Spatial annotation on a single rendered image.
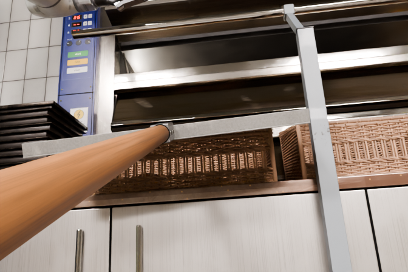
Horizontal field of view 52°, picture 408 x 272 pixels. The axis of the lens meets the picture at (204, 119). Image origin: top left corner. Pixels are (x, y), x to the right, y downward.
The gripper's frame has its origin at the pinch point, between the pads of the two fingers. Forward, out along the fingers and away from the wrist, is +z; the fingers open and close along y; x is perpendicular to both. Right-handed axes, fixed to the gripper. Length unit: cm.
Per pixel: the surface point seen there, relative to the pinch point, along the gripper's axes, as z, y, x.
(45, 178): 14, 76, 86
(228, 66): 16, 4, -51
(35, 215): 14, 78, 88
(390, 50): 80, 4, -52
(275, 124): 27, 55, 27
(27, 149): -20, 57, 31
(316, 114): 38, 48, 9
